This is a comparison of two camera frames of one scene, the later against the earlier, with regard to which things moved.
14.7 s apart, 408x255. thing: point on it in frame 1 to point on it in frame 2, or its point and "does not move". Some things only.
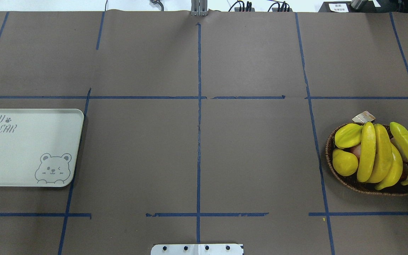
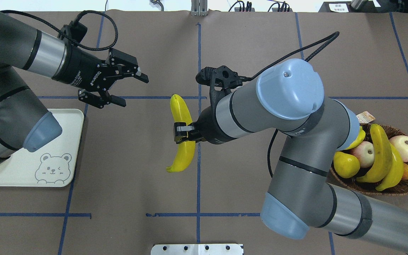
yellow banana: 368,151 to 180,114
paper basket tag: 364,117 does not move
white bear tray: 28,147 does not move
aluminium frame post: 199,7 does not move
